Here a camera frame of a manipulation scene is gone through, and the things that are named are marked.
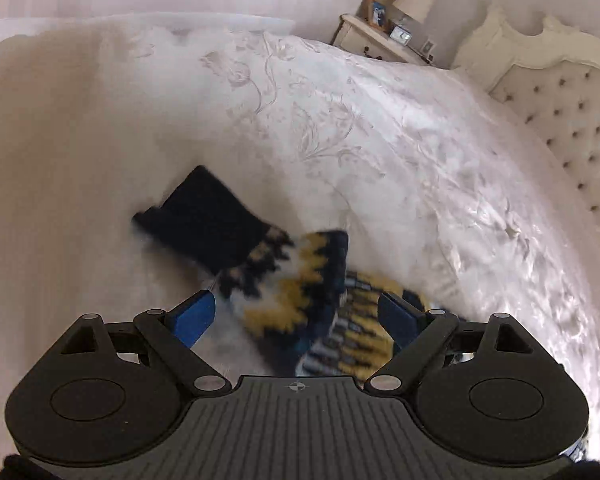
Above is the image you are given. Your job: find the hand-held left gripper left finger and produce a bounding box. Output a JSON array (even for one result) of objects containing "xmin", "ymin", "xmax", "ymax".
[{"xmin": 60, "ymin": 290, "xmax": 233, "ymax": 396}]

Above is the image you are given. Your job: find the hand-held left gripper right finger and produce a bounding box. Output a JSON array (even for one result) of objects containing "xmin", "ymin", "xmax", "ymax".
[{"xmin": 362, "ymin": 290, "xmax": 532, "ymax": 394}]

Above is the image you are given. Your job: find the navy yellow patterned knit sweater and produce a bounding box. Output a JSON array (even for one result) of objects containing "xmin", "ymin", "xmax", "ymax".
[{"xmin": 131, "ymin": 165, "xmax": 477, "ymax": 380}]

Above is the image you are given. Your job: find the white embroidered bedspread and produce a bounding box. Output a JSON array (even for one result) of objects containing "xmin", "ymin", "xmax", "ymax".
[{"xmin": 0, "ymin": 17, "xmax": 600, "ymax": 463}]

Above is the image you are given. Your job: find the cream tufted headboard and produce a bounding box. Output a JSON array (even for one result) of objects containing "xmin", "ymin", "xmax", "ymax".
[{"xmin": 449, "ymin": 2, "xmax": 600, "ymax": 277}]

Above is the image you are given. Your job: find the cream nightstand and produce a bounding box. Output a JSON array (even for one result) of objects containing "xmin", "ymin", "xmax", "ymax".
[{"xmin": 329, "ymin": 13, "xmax": 435, "ymax": 67}]

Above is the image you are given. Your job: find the cream table lamp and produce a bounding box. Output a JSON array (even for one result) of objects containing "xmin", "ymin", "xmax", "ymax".
[{"xmin": 381, "ymin": 0, "xmax": 440, "ymax": 27}]

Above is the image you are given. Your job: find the wooden picture frame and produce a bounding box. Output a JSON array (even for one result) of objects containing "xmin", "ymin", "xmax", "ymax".
[{"xmin": 361, "ymin": 0, "xmax": 392, "ymax": 30}]

